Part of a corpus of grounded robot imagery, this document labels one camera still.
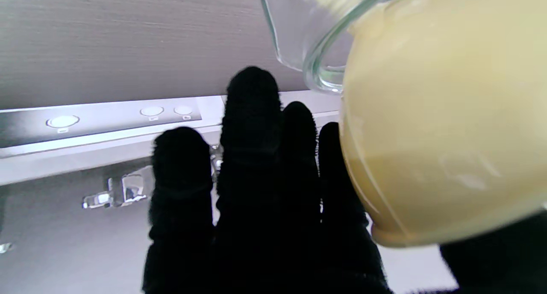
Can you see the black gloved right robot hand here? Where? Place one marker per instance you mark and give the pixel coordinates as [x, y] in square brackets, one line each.
[256, 191]

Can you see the clear glass jar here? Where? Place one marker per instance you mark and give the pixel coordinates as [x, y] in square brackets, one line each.
[295, 29]

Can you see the beige plastic funnel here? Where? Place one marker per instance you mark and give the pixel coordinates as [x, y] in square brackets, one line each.
[448, 114]

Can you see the printed kitchen scene backdrop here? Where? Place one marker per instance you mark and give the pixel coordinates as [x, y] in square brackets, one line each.
[85, 225]

